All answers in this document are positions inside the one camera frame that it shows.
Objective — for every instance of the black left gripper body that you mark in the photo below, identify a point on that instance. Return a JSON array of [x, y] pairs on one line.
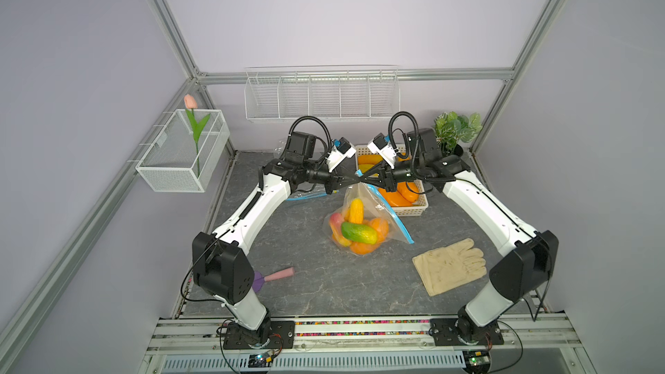
[[317, 172]]

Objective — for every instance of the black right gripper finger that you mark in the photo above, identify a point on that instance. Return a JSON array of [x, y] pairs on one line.
[[374, 183], [375, 174]]

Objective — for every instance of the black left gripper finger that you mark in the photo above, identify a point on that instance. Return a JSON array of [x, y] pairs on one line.
[[342, 180], [342, 189]]

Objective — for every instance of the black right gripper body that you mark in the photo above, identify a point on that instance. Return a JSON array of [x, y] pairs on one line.
[[408, 171]]

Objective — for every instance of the small yellow mango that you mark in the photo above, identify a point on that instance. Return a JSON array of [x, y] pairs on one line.
[[365, 167]]

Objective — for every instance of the orange wrinkled small mango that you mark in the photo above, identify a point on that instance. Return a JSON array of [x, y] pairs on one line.
[[369, 159]]

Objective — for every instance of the orange mango top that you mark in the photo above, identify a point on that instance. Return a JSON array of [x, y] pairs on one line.
[[395, 199]]

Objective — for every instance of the red yellow mango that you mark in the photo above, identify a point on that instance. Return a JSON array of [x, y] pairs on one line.
[[335, 222]]

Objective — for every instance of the large orange mango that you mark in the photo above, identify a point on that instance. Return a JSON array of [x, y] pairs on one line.
[[382, 227]]

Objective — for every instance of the clear zip-top bag blue zipper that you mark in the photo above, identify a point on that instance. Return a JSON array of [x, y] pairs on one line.
[[374, 207]]

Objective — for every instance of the green mango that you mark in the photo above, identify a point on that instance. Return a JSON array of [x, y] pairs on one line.
[[359, 233]]

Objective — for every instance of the spare clear zip-top bag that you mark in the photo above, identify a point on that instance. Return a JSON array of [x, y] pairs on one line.
[[300, 194]]

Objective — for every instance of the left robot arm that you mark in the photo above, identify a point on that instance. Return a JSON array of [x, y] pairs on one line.
[[220, 263]]

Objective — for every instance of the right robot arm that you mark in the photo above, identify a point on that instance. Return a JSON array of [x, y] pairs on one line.
[[528, 255]]

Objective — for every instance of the black glossy plant pot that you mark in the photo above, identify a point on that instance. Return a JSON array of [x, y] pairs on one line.
[[458, 151]]

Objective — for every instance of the white perforated plastic basket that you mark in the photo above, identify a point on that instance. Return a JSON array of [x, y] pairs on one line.
[[418, 207]]

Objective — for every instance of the green artificial plant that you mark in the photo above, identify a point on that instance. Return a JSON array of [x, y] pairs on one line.
[[452, 128]]

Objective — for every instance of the beige work glove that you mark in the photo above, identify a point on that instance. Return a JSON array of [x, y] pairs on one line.
[[447, 268]]

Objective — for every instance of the purple pink scoop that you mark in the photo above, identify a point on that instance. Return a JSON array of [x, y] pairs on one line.
[[260, 279]]

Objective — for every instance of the pink artificial tulip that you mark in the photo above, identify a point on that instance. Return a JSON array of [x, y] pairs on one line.
[[197, 125]]

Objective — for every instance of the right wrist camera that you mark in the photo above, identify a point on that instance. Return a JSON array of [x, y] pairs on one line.
[[381, 145]]

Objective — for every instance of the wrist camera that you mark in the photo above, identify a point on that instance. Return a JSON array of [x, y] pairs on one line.
[[381, 145], [341, 149]]

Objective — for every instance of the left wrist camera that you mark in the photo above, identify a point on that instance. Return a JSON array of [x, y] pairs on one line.
[[341, 149]]

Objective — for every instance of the white wire wall shelf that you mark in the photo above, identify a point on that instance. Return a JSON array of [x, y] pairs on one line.
[[332, 93]]

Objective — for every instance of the white mesh wall basket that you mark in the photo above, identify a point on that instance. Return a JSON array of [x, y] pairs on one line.
[[169, 162]]

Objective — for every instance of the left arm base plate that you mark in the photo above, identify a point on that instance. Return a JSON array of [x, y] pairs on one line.
[[275, 334]]

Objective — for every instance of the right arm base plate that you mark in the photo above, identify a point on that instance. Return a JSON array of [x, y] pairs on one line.
[[464, 332]]

